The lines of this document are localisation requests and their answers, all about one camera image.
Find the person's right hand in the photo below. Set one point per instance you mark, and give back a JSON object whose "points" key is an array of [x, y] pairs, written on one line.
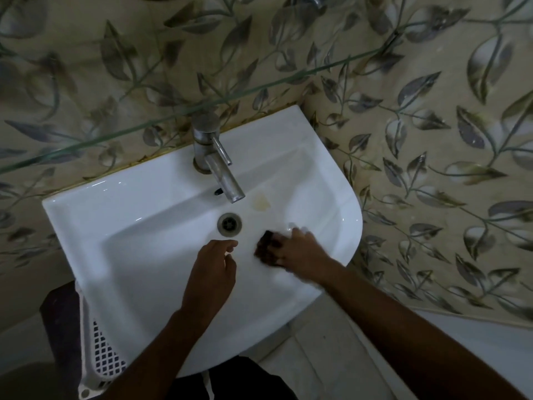
{"points": [[297, 254]]}

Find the person's left hand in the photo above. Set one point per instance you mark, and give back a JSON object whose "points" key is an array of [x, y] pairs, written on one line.
{"points": [[210, 274]]}

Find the person's right fingers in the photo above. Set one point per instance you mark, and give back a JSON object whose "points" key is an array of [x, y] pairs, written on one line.
{"points": [[270, 254]]}

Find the person's left thumb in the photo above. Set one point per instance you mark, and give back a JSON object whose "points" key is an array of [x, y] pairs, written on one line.
{"points": [[230, 266]]}

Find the dark scrubbing sponge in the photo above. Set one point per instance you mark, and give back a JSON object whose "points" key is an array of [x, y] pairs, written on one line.
{"points": [[265, 247]]}

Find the person's right forearm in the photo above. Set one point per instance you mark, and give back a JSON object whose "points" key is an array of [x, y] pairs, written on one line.
{"points": [[412, 337]]}

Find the person's left forearm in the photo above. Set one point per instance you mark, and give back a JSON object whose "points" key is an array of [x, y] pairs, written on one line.
{"points": [[154, 354]]}

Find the white ceramic wash basin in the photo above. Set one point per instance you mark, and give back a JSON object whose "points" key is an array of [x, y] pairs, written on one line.
{"points": [[200, 245]]}

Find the metal sink drain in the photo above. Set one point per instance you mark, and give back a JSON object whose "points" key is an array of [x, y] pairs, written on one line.
{"points": [[229, 224]]}

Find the chrome basin faucet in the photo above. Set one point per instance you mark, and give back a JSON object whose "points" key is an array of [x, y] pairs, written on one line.
{"points": [[213, 156]]}

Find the person's dark shorts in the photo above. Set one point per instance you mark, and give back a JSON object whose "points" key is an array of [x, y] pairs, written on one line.
{"points": [[233, 381]]}

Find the white plastic laundry basket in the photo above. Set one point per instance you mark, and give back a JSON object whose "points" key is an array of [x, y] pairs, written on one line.
{"points": [[98, 349]]}

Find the glass shelf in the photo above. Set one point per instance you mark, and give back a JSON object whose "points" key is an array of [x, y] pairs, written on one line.
{"points": [[187, 110]]}

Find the dark cloth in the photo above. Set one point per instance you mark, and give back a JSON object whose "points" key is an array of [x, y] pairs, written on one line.
{"points": [[60, 329]]}

